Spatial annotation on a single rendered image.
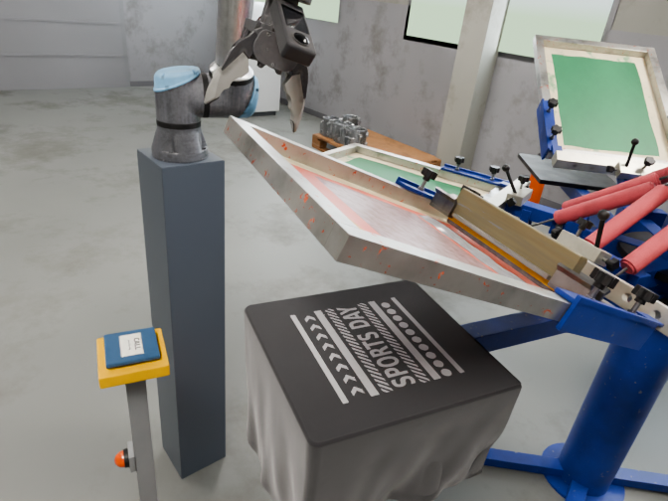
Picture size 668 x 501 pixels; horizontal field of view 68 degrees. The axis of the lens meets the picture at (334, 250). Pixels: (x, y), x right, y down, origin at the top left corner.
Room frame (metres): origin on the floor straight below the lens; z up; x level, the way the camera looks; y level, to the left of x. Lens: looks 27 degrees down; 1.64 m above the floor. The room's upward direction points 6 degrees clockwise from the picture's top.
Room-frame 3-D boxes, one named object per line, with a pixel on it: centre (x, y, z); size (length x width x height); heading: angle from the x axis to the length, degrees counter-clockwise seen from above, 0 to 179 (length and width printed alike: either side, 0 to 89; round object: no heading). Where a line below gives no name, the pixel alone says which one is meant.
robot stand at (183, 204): (1.33, 0.46, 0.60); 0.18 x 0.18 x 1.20; 42
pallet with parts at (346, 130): (5.52, -0.34, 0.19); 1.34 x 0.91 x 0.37; 42
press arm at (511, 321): (1.13, -0.56, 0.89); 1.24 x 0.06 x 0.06; 117
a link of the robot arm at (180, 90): (1.33, 0.45, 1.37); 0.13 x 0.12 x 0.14; 115
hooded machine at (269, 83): (7.24, 1.47, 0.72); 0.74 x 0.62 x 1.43; 41
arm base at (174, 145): (1.33, 0.46, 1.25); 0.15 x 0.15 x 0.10
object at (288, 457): (0.80, 0.09, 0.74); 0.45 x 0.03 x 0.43; 27
